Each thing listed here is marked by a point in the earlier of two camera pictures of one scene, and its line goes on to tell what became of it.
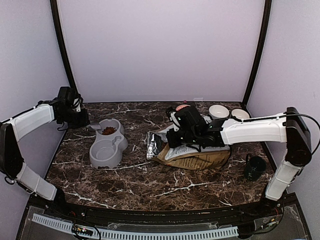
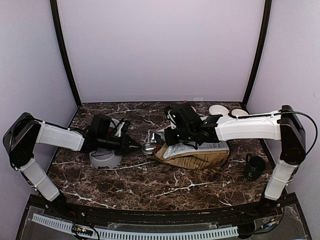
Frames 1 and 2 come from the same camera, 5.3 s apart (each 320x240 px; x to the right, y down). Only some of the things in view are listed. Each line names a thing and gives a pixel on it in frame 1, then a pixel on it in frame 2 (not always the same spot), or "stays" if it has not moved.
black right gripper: x=173 y=142 stays
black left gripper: x=84 y=121 → x=124 y=147
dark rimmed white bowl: x=239 y=113 stays
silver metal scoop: x=94 y=127 → x=148 y=148
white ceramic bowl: x=218 y=111 stays
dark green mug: x=254 y=167 stays
